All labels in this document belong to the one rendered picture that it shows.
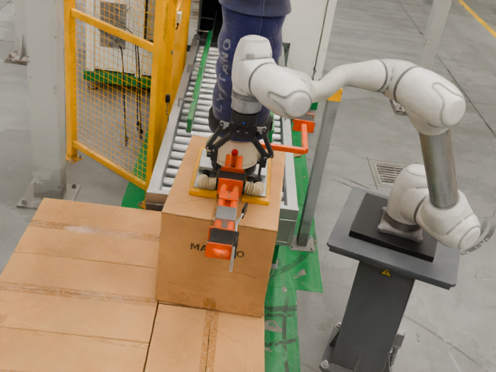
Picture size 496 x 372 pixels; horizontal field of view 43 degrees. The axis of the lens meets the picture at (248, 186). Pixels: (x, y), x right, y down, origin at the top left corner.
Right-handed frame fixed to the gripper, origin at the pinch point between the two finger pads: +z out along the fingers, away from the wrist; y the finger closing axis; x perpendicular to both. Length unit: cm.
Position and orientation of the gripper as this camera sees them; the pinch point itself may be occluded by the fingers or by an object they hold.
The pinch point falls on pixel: (237, 170)
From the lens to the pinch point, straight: 188.2
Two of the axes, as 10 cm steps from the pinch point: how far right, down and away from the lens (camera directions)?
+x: -0.5, 5.2, -8.6
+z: -1.3, 8.5, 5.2
